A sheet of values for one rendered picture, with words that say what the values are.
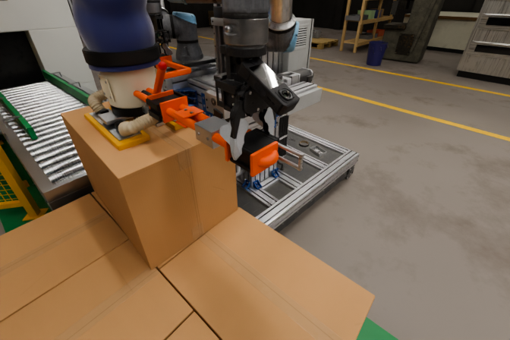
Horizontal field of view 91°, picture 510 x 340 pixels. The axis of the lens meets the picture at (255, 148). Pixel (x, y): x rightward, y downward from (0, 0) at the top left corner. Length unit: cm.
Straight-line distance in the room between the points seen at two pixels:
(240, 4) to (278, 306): 80
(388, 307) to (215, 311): 100
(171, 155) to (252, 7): 50
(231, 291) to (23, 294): 65
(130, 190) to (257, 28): 55
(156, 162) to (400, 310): 138
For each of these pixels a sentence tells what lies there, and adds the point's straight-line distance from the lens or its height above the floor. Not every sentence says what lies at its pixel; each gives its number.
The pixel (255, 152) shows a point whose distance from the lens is 48.
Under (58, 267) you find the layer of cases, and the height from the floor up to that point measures 54.
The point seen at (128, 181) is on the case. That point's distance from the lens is 76.
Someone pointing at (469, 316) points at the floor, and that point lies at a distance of 182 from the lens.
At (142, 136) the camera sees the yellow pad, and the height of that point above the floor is 96.
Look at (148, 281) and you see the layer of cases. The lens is 100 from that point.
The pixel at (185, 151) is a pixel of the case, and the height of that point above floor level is 94.
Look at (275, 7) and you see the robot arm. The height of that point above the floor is 131.
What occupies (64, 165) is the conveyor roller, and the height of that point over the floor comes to 54.
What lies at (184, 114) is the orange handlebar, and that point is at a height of 109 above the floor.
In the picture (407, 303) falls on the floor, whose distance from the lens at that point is 170.
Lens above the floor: 135
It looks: 32 degrees down
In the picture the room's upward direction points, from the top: straight up
